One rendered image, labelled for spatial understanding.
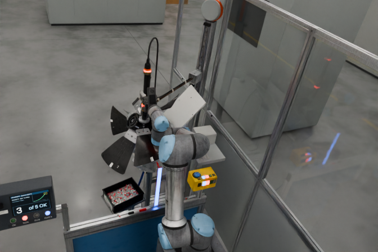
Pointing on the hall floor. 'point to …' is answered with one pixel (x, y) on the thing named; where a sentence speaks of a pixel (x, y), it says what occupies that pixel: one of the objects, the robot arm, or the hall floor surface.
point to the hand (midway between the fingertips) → (144, 90)
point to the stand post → (147, 188)
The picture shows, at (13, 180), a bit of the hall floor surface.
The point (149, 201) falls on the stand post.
